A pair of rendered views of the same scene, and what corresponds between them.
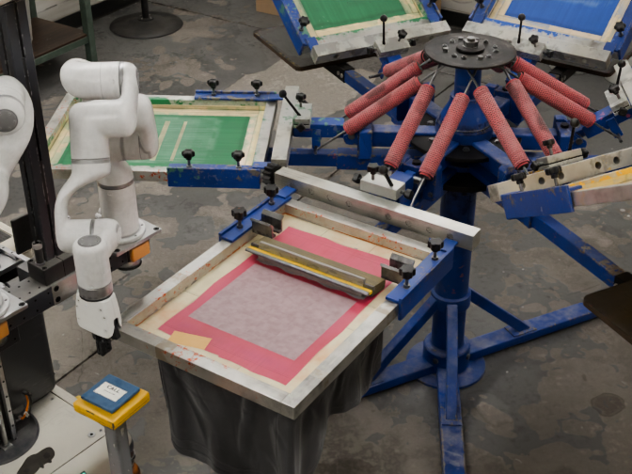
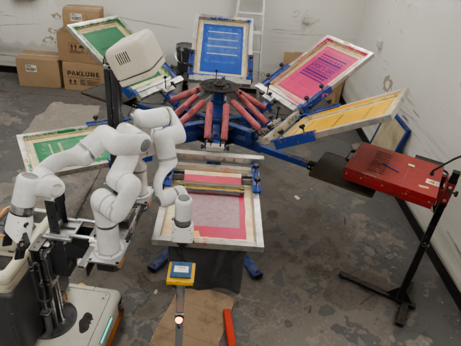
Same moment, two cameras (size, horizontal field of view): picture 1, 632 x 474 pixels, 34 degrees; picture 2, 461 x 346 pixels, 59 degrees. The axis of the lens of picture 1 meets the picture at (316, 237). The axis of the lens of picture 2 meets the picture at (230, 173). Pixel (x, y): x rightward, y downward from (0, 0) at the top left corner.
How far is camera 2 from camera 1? 1.37 m
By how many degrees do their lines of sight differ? 31
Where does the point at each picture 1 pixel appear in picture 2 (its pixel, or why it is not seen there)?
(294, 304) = (217, 205)
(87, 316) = (180, 235)
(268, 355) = (228, 230)
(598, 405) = (269, 215)
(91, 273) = (188, 213)
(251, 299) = (197, 209)
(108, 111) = (177, 132)
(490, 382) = not seen: hidden behind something
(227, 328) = (200, 224)
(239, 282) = not seen: hidden behind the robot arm
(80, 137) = (167, 147)
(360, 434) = not seen: hidden behind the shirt
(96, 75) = (158, 115)
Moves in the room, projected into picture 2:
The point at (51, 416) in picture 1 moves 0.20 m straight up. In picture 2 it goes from (75, 297) to (71, 275)
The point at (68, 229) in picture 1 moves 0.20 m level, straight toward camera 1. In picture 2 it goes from (167, 195) to (199, 217)
